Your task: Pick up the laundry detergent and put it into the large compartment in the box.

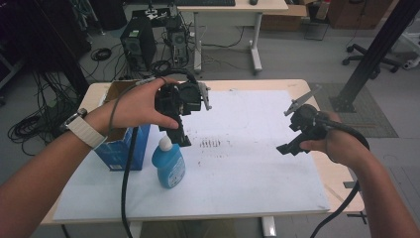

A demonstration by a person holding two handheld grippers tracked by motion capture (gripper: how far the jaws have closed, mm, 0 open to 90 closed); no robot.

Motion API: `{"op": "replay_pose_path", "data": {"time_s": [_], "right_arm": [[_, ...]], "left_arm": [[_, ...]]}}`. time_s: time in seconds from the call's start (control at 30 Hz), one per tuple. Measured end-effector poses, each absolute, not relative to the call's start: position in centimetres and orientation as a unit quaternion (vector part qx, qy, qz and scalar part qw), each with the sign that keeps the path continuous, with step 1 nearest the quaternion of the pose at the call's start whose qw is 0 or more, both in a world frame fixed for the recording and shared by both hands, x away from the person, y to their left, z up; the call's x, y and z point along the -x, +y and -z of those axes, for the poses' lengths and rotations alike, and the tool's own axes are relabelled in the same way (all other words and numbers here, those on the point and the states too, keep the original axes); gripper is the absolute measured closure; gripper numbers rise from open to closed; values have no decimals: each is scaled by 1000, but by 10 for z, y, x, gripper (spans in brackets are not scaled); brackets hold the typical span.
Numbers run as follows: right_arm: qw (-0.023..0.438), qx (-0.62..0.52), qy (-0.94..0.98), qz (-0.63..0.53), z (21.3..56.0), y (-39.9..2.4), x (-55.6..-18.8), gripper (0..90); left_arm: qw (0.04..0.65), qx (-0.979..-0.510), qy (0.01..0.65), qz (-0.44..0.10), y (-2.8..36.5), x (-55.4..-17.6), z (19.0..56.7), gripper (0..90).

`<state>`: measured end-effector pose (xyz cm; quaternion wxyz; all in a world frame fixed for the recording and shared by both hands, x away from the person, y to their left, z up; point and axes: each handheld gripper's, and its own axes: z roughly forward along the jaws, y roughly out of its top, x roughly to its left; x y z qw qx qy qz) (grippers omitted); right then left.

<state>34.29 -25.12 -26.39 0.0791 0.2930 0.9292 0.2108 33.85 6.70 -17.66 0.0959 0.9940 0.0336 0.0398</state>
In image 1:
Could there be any black computer tower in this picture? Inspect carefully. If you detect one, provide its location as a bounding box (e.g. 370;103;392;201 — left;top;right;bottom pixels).
119;15;158;71

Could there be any white-legged beige desk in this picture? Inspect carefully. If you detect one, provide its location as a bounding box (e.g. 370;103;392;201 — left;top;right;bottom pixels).
174;0;290;75

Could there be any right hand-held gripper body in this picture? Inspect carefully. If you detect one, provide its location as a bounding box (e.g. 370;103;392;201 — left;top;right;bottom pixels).
282;84;329;142

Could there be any brown wooden cabinet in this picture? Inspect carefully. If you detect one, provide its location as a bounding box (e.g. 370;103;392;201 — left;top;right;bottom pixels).
326;0;394;31

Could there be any bundle of black floor cables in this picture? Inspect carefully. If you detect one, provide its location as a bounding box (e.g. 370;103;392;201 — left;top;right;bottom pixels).
7;70;87;157

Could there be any person's right hand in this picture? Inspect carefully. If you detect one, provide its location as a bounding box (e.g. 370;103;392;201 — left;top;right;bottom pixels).
299;110;371;167

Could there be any thin grey cable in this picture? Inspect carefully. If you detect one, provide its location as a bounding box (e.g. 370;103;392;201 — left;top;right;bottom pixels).
107;76;167;137

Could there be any beige wooden table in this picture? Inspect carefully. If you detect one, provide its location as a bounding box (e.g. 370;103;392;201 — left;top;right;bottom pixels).
40;78;366;238

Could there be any thick black right gripper cable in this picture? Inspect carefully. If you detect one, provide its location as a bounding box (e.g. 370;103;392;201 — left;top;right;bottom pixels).
309;113;370;238

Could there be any dark curtain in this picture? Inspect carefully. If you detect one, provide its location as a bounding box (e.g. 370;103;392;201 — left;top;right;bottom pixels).
0;0;93;100

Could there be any person's left hand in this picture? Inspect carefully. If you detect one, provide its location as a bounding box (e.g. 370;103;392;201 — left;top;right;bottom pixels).
86;75;181;136

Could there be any white board sheet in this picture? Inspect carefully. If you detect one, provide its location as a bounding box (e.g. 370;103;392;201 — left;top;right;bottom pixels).
52;89;331;222

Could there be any thick black left gripper cable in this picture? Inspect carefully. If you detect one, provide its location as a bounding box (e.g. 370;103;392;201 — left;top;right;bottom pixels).
120;67;199;238

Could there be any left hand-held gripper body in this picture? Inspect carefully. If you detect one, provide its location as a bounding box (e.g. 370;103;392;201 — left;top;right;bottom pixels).
154;81;213;129

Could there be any black office chair base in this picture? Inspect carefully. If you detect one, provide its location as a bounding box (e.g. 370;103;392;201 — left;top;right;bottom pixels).
342;43;402;74

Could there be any black keyboard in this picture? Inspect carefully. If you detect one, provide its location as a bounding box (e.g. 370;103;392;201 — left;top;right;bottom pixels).
173;0;237;7

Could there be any coiled black cable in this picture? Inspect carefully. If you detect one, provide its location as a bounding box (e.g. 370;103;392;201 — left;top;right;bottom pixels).
90;47;113;62

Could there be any blue cardboard box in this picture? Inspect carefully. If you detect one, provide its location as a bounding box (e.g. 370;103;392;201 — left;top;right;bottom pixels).
93;78;152;172

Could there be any black metal post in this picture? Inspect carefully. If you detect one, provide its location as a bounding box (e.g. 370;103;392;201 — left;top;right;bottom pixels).
329;0;420;114

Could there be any white band wristwatch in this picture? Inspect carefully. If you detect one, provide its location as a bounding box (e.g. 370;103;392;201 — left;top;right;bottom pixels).
59;108;108;150

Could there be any open-sided computer tower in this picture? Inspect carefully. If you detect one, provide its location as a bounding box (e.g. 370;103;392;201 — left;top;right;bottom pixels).
164;18;190;68

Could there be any brown cardboard box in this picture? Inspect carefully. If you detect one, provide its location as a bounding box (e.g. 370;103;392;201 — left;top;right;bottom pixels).
260;3;309;33

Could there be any thick black gripper cable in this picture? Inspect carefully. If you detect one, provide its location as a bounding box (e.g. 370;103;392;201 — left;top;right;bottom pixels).
309;113;370;238
120;67;199;238

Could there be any grey floor mat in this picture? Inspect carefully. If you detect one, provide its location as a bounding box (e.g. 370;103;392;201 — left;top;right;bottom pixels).
308;81;399;139

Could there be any blue bottle with white cap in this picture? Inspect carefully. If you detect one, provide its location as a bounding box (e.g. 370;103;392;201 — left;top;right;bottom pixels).
151;134;186;189

